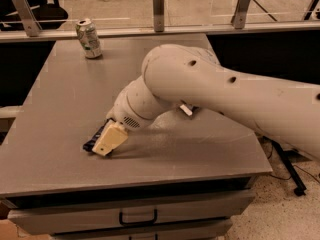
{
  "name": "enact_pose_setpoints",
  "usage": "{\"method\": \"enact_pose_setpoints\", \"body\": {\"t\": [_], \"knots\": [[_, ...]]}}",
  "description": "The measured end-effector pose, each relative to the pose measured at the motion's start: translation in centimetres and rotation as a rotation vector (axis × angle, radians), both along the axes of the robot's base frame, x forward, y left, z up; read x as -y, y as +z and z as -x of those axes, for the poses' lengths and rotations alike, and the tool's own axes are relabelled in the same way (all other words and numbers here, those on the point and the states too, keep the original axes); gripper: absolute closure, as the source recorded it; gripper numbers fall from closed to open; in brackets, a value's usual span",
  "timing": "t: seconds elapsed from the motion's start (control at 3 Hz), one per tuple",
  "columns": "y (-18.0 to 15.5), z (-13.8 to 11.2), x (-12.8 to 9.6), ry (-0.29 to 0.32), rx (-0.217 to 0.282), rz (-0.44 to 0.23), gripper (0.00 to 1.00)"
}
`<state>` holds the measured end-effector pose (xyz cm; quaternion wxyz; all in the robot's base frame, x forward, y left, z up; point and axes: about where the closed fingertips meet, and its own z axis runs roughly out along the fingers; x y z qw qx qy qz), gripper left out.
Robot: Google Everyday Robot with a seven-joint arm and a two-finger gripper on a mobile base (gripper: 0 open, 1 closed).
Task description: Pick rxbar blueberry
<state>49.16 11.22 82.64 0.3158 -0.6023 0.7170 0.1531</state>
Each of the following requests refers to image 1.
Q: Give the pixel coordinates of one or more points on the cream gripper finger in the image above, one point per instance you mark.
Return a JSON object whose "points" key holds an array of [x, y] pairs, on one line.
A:
{"points": [[112, 136]]}

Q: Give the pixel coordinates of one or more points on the blue rxbar blueberry bar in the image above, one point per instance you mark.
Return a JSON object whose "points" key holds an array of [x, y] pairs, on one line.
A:
{"points": [[88, 146]]}

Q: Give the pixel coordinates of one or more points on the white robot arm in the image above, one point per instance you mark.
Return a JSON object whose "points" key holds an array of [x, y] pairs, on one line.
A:
{"points": [[285, 111]]}

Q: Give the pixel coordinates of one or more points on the blue kettle chips bag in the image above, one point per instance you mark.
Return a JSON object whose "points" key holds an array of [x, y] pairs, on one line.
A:
{"points": [[188, 109]]}

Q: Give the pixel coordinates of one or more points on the grey table cabinet with drawers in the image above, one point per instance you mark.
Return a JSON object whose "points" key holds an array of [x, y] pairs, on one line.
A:
{"points": [[198, 171]]}

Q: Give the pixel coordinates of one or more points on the white green soda can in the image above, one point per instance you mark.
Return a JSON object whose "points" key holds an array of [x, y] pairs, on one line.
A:
{"points": [[88, 38]]}

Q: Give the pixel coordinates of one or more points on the black office chair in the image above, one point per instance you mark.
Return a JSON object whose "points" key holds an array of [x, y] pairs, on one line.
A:
{"points": [[48, 12]]}

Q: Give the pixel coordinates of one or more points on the black metal stand leg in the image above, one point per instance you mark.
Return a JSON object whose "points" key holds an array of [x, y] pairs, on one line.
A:
{"points": [[300, 186]]}

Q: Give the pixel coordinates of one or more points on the black drawer handle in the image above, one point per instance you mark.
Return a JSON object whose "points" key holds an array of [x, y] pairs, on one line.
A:
{"points": [[138, 219]]}

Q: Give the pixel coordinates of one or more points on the left metal glass bracket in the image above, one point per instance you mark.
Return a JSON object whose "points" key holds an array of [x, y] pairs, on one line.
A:
{"points": [[28, 20]]}

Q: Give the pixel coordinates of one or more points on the metal glass bracket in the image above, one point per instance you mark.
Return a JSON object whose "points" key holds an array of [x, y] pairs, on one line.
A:
{"points": [[158, 15], [28, 20], [239, 18]]}

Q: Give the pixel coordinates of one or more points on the middle metal glass bracket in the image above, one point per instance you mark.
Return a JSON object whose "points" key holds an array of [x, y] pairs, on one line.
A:
{"points": [[158, 15]]}

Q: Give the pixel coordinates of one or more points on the right metal glass bracket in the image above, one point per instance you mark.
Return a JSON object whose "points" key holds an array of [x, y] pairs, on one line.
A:
{"points": [[239, 18]]}

